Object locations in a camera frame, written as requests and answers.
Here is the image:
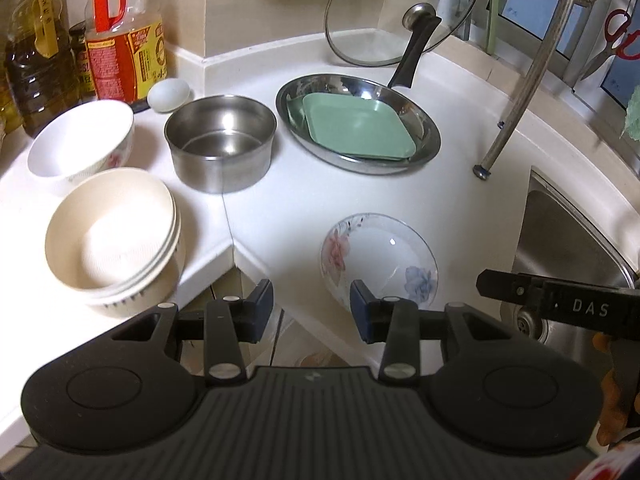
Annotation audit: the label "green square plate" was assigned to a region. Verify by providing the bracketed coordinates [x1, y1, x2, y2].
[302, 92, 418, 161]

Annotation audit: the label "metal faucet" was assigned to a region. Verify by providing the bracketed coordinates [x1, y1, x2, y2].
[472, 0, 591, 181]

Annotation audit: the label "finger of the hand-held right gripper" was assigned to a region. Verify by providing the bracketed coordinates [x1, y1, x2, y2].
[476, 269, 548, 318]

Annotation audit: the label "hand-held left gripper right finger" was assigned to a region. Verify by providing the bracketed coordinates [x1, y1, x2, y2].
[350, 280, 506, 383]

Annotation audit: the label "pale blue egg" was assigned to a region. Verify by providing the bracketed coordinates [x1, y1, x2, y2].
[146, 78, 192, 113]

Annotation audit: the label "sink drain strainer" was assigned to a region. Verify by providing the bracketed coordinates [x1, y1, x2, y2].
[514, 305, 551, 356]

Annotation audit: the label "green leaf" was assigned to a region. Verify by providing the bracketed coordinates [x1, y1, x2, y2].
[620, 97, 640, 142]

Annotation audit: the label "window pane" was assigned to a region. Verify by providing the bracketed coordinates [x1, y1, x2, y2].
[500, 0, 640, 111]

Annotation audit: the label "white floral bowl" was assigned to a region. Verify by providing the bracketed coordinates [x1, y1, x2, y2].
[26, 99, 136, 197]

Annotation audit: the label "cream bowl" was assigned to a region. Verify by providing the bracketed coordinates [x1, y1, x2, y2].
[44, 167, 182, 293]

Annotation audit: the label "red handle sauce bottle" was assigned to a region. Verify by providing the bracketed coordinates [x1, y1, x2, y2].
[82, 0, 168, 108]

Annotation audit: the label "person's right hand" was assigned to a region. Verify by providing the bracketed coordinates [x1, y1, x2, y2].
[592, 332, 628, 445]

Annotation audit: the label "large cooking oil bottle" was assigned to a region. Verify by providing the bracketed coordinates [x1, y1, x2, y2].
[2, 0, 81, 138]

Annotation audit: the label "steel frying pan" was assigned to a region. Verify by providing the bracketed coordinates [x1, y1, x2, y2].
[275, 15, 443, 176]

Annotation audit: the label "floral glass plate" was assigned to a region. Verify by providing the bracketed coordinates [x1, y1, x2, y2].
[320, 213, 439, 313]

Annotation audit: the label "yellowish liquid bottle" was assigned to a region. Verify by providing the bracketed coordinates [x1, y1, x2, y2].
[0, 45, 23, 136]

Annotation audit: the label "glass pan lid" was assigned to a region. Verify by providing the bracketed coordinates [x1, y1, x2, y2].
[324, 0, 482, 67]

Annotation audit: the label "white bowl blue rim pattern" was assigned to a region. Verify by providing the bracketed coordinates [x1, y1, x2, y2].
[85, 255, 187, 318]

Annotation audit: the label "red handle scissors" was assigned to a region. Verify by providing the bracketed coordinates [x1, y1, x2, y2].
[580, 7, 640, 81]

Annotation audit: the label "stainless steel sink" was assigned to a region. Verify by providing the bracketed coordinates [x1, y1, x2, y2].
[500, 167, 640, 376]

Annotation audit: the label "stainless steel pot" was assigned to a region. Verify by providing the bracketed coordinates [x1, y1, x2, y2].
[164, 95, 278, 195]

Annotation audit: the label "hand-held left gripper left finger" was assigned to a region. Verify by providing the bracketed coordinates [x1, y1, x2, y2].
[112, 279, 275, 386]

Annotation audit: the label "green stalk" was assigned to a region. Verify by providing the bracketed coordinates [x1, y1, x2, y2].
[484, 0, 502, 56]

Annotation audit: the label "small dark sauce bottle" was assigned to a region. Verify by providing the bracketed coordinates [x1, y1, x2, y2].
[69, 20, 98, 105]

